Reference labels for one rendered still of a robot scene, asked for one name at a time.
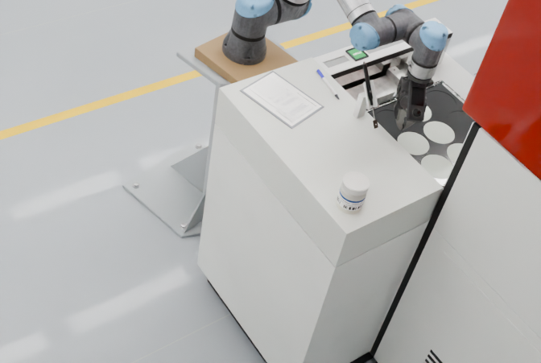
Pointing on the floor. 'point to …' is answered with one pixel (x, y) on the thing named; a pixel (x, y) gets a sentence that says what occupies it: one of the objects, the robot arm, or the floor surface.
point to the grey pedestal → (182, 166)
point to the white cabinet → (291, 271)
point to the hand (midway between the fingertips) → (402, 128)
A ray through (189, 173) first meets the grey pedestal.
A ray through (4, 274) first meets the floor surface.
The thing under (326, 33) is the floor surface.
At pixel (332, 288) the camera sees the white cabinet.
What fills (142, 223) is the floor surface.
